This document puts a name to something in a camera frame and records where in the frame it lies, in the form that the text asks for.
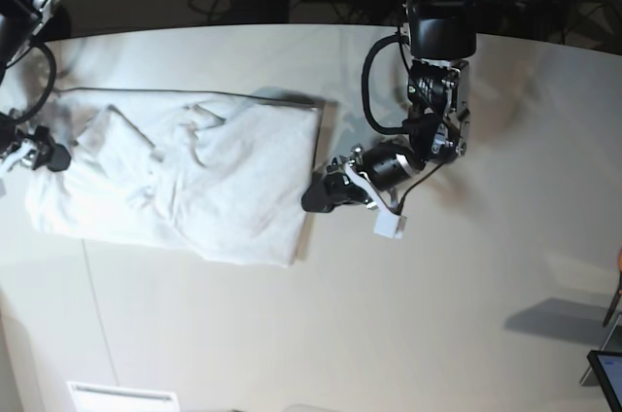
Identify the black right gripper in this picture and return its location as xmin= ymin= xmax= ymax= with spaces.
xmin=9 ymin=127 xmax=72 ymax=173

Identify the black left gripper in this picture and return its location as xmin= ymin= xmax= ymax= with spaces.
xmin=301 ymin=147 xmax=377 ymax=213

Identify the white T-shirt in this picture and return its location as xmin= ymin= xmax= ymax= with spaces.
xmin=25 ymin=88 xmax=322 ymax=266

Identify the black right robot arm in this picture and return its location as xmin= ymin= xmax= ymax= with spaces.
xmin=1 ymin=0 xmax=71 ymax=174

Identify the white paper sheet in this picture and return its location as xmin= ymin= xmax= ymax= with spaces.
xmin=67 ymin=382 xmax=181 ymax=412

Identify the black tablet screen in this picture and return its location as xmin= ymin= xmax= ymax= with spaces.
xmin=587 ymin=350 xmax=621 ymax=412

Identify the white camera bracket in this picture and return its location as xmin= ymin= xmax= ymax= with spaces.
xmin=0 ymin=139 xmax=35 ymax=198
xmin=346 ymin=142 xmax=413 ymax=239

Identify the orange handled screwdriver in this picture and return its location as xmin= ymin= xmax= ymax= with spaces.
xmin=602 ymin=251 xmax=622 ymax=326

